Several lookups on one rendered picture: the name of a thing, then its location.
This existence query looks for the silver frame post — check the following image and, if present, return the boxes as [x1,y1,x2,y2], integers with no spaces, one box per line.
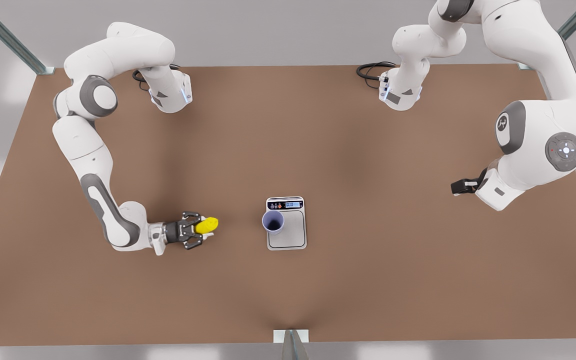
[517,0,576,71]
[0,0,55,76]
[273,328,310,360]

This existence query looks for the black cable loop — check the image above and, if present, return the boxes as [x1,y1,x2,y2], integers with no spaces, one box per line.
[356,61,399,91]
[132,64,181,93]

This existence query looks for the grey digital kitchen scale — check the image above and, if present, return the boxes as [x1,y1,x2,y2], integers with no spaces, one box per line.
[266,196,308,251]

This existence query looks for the lavender cup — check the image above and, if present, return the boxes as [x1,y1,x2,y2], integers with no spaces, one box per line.
[261,209,286,236]

